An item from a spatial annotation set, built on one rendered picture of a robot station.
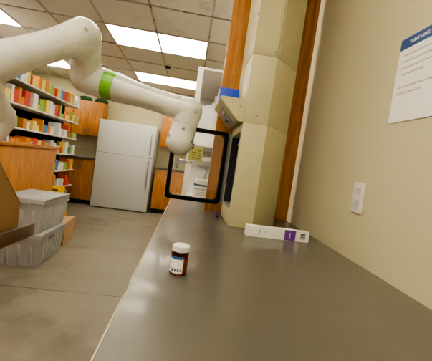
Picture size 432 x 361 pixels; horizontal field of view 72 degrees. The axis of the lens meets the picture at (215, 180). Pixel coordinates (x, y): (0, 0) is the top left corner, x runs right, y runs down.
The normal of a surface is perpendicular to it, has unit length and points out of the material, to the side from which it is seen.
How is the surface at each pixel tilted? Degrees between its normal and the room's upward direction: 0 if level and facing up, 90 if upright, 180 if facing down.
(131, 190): 90
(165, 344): 0
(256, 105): 90
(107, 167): 90
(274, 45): 90
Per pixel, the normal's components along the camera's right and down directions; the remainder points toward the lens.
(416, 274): -0.99, -0.14
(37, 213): 0.07, 0.16
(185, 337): 0.14, -0.99
